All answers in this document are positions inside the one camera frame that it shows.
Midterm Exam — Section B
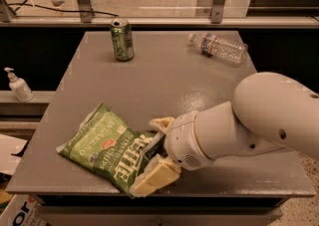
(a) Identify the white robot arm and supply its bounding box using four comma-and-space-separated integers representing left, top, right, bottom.
130, 72, 319, 197

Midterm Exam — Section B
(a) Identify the green jalapeno chip bag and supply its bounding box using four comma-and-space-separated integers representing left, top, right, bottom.
56, 104, 163, 196

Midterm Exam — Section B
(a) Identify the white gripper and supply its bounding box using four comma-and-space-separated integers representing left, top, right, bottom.
130, 111, 213, 197

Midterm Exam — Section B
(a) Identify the white pump dispenser bottle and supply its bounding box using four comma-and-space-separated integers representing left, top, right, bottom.
4, 67, 34, 103

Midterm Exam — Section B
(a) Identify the clear plastic water bottle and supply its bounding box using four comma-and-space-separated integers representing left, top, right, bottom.
188, 33, 247, 65

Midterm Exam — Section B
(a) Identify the green soda can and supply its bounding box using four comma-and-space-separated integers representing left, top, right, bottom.
111, 18, 135, 62

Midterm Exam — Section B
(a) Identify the metal window rail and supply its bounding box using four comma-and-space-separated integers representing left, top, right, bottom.
0, 16, 319, 29

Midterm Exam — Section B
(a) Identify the white cardboard box with letters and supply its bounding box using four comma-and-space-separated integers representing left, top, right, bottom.
0, 194, 48, 226

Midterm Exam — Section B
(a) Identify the white paper sheet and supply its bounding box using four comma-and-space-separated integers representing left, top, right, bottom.
0, 134, 27, 175

